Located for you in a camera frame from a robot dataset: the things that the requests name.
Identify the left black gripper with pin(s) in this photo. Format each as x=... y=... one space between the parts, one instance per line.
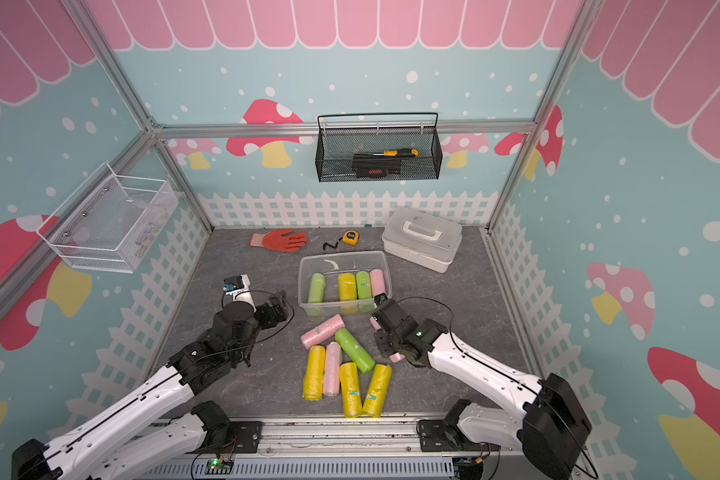
x=280 y=308

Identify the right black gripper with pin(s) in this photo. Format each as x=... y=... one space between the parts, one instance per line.
x=379 y=336

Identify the pink roll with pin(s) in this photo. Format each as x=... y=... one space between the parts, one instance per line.
x=322 y=332
x=378 y=282
x=395 y=357
x=331 y=377

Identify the green roll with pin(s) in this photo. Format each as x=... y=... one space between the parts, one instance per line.
x=364 y=291
x=316 y=290
x=355 y=351

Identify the yellow roll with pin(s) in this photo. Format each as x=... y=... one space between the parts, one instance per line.
x=377 y=391
x=314 y=375
x=347 y=287
x=350 y=390

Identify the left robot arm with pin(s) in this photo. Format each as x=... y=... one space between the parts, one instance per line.
x=114 y=443

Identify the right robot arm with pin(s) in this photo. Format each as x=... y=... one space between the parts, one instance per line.
x=542 y=417

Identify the clear plastic storage box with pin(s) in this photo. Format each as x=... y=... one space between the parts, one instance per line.
x=331 y=266

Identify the red work glove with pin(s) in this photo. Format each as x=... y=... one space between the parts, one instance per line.
x=283 y=240

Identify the white lidded tool case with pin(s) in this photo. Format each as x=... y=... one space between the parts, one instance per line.
x=422 y=238

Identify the yellow tape measure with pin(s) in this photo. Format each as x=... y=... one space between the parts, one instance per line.
x=350 y=237

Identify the green circuit board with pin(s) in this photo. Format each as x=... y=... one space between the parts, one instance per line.
x=218 y=466

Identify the black orange tool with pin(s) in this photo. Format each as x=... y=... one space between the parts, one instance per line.
x=367 y=171

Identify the yellow black screwdriver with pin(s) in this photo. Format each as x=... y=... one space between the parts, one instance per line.
x=399 y=153

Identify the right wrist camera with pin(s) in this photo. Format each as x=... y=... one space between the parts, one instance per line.
x=380 y=299

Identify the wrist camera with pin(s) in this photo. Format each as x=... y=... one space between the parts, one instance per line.
x=237 y=288
x=380 y=299

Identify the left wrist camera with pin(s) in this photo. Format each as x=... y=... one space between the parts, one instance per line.
x=237 y=288

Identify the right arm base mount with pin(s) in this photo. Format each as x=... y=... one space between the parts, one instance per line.
x=444 y=435

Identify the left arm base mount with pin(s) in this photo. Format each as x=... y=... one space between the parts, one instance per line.
x=223 y=434

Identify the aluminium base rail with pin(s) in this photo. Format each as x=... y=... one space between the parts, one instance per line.
x=337 y=448

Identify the white wire basket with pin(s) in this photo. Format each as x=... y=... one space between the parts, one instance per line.
x=110 y=222

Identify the black wire mesh basket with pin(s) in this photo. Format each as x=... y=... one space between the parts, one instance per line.
x=342 y=135

